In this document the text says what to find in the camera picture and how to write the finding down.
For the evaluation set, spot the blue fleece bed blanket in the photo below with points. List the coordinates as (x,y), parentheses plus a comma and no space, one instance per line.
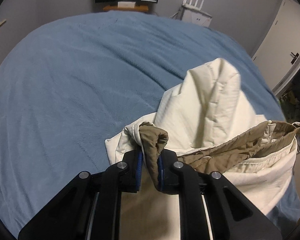
(73,83)

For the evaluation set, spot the black door handle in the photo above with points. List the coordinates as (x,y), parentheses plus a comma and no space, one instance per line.
(294,57)

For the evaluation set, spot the cream hooded puffer jacket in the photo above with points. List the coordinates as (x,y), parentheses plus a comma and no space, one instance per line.
(209,123)

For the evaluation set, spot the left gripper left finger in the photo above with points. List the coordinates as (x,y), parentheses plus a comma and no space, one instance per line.
(88,207)

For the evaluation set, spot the white wifi router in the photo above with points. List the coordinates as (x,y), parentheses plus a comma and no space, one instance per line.
(196,5)

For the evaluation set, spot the wooden monitor stand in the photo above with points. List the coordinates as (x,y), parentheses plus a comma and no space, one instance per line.
(127,7)

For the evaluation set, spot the white door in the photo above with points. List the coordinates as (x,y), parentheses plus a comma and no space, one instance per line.
(273,55)

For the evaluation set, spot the pile of dark clothes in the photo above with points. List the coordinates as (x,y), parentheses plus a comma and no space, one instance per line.
(290,100)

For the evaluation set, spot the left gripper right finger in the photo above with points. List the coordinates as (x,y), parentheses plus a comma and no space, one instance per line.
(210,206)

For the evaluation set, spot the white box under router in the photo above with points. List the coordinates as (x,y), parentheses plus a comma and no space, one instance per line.
(194,16)

